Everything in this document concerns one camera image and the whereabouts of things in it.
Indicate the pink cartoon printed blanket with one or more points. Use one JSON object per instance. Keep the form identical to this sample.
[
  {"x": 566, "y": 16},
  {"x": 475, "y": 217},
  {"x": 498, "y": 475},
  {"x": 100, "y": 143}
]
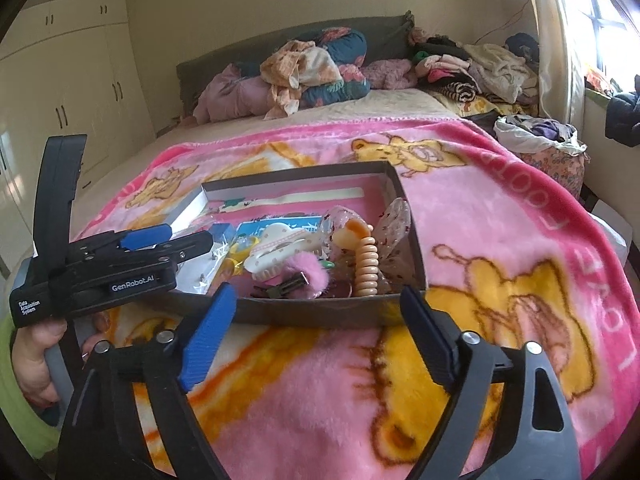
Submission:
[{"x": 475, "y": 210}]

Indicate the cream curtain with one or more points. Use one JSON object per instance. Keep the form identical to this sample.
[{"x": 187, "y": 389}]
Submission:
[{"x": 555, "y": 35}]

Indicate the pink fluffy hair clip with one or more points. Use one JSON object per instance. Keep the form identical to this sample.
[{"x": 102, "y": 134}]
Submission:
[{"x": 310, "y": 265}]

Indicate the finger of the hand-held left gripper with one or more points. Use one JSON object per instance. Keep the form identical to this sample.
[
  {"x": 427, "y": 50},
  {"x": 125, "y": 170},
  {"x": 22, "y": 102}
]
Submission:
[
  {"x": 190, "y": 246},
  {"x": 145, "y": 237}
]

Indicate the white hair claw clip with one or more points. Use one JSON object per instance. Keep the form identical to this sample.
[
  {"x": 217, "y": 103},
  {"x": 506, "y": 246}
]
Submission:
[{"x": 280, "y": 252}]

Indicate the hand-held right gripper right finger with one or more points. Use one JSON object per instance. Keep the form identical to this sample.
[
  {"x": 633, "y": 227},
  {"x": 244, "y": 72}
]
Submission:
[{"x": 425, "y": 340}]

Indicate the small green hair clip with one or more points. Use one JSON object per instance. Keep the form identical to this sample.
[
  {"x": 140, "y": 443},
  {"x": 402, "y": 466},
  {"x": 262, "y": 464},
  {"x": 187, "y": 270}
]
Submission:
[{"x": 327, "y": 263}]

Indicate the pile of clothes on bed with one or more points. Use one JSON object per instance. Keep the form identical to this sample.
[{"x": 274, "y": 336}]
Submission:
[{"x": 225, "y": 55}]

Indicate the pink padded garment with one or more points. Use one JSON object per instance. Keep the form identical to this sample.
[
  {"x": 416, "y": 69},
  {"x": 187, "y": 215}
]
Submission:
[{"x": 235, "y": 95}]

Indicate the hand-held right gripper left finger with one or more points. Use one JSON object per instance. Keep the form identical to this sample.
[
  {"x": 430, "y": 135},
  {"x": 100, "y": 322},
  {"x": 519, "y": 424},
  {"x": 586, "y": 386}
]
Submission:
[{"x": 207, "y": 345}]

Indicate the cream wardrobe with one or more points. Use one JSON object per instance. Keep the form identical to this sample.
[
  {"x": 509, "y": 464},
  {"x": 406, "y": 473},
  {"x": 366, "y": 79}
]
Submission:
[{"x": 75, "y": 85}]

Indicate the bag of yellow hoop earrings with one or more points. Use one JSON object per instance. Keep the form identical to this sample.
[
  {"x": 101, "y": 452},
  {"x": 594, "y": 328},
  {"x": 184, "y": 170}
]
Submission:
[{"x": 240, "y": 256}]

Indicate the dark jacket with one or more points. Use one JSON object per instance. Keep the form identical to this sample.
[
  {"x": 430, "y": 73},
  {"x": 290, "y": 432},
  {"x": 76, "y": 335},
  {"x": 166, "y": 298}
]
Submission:
[{"x": 625, "y": 110}]

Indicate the cream orange floral cloth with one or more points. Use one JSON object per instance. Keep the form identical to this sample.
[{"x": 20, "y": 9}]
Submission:
[{"x": 310, "y": 67}]

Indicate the pink knit cloth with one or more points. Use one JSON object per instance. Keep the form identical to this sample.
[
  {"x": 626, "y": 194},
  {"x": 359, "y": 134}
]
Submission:
[{"x": 390, "y": 72}]

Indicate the yellow printed cloth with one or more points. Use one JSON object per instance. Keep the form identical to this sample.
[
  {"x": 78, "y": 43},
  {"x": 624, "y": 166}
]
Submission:
[{"x": 480, "y": 105}]

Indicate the dark cardboard box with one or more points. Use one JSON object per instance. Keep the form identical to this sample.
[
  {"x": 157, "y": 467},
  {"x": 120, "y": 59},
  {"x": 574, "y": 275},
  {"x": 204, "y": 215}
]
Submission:
[{"x": 320, "y": 310}]

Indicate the brown hair clip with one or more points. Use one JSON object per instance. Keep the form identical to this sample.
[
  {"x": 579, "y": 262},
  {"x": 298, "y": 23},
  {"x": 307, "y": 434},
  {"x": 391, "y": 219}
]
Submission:
[{"x": 342, "y": 290}]

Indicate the person's left hand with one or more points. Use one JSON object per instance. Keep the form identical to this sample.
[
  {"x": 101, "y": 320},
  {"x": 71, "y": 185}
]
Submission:
[{"x": 32, "y": 355}]

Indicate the dotted sheer hair bow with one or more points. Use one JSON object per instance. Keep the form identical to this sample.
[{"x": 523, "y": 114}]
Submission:
[{"x": 395, "y": 225}]

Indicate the pile of mixed clothes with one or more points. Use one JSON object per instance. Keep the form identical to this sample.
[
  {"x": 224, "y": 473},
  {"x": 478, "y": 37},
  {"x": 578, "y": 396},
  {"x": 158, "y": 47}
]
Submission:
[{"x": 480, "y": 70}]

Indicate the beige bed sheet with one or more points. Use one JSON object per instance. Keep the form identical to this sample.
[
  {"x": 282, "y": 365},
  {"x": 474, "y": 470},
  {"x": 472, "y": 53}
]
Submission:
[{"x": 200, "y": 130}]

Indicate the bag of dark clothes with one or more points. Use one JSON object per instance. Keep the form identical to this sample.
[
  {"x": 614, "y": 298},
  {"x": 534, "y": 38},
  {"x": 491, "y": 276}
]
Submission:
[{"x": 545, "y": 130}]

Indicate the dark floral quilt roll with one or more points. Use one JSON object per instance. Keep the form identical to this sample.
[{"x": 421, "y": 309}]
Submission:
[{"x": 350, "y": 45}]

